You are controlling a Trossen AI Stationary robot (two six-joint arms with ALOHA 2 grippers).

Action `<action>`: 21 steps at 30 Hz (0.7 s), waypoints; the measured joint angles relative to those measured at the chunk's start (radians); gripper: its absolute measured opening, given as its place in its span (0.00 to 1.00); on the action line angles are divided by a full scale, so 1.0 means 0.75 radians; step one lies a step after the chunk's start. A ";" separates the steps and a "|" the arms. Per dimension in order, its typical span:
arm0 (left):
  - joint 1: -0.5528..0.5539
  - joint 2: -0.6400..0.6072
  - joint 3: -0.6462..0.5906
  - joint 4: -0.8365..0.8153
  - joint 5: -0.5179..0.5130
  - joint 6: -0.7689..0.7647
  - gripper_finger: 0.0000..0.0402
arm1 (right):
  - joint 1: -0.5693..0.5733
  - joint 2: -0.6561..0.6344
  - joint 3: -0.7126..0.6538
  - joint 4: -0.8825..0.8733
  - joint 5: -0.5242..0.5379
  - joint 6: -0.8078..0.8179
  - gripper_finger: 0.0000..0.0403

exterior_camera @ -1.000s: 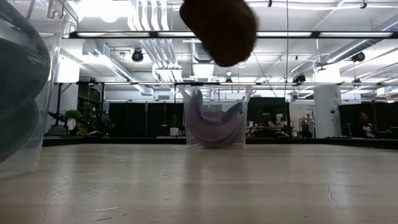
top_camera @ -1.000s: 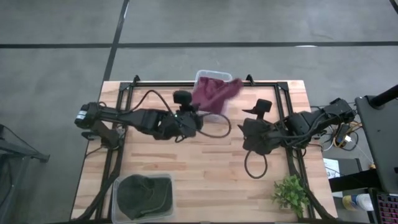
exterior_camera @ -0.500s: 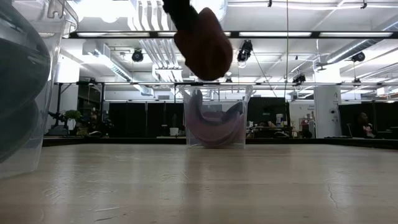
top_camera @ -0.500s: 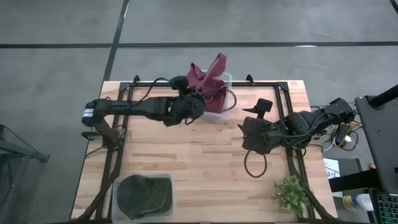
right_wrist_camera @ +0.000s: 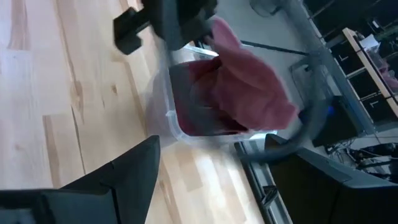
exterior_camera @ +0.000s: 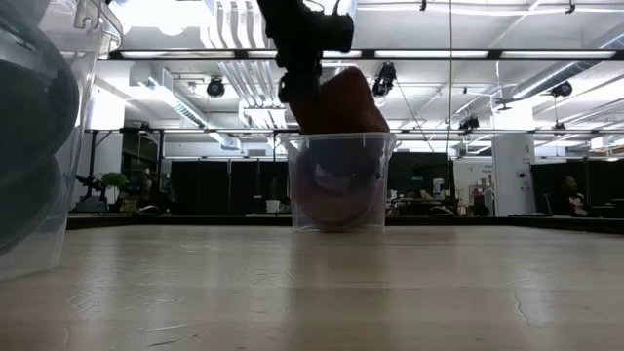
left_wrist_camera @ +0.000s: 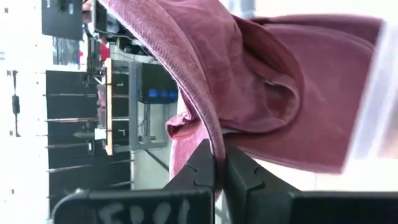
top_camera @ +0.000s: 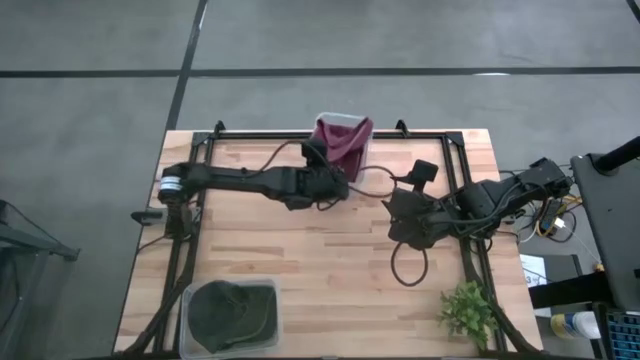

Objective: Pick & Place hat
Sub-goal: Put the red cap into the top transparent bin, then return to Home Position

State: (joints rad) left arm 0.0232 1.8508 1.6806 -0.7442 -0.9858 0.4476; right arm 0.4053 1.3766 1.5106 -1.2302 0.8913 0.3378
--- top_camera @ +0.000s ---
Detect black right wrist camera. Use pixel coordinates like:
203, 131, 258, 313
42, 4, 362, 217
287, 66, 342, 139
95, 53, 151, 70
410, 159, 440, 185

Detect yellow cable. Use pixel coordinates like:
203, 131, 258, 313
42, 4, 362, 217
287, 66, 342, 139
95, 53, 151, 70
534, 197, 584, 239

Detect maroon baseball cap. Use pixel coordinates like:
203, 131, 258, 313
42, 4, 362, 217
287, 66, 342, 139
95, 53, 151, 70
312, 115, 375, 183

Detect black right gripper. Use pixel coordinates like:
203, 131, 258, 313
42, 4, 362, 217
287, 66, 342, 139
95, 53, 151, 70
382, 188, 454, 251

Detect blue keyboard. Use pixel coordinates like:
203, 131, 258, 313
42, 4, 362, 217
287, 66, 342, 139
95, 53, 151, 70
604, 310, 640, 360

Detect dark green cloth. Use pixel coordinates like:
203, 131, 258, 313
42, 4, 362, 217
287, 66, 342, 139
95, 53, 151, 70
187, 279, 254, 354

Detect black table clamp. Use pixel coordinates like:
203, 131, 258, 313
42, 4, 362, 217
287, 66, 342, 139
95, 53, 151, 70
130, 209, 166, 226

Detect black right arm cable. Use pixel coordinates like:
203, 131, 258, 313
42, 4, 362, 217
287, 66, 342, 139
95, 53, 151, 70
390, 241, 430, 288

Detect clear plastic bin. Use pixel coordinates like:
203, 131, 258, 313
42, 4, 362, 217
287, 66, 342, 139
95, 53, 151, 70
312, 111, 375, 171
178, 277, 284, 360

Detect small green artificial plant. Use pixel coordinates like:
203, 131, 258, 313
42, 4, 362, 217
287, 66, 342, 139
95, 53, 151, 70
436, 279, 500, 351

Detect white paper sheet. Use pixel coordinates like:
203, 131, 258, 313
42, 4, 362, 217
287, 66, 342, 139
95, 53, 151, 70
519, 253, 550, 288

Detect grey metal stand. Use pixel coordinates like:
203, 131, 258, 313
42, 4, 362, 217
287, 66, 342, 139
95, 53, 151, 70
0, 198, 81, 360

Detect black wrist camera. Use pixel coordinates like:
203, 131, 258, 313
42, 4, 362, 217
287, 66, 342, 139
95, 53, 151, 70
410, 159, 440, 185
300, 137, 330, 170

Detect white bottle yellow label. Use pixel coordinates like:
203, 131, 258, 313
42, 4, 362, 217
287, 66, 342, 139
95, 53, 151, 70
549, 310, 603, 341

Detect faded green baseball cap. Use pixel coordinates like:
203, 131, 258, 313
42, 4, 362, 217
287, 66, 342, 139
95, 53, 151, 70
234, 287, 279, 347

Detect black aluminium table frame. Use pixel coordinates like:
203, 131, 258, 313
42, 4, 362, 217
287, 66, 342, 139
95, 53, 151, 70
119, 119, 544, 359

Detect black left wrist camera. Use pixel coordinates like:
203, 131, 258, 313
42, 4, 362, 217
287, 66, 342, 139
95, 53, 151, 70
300, 137, 330, 170

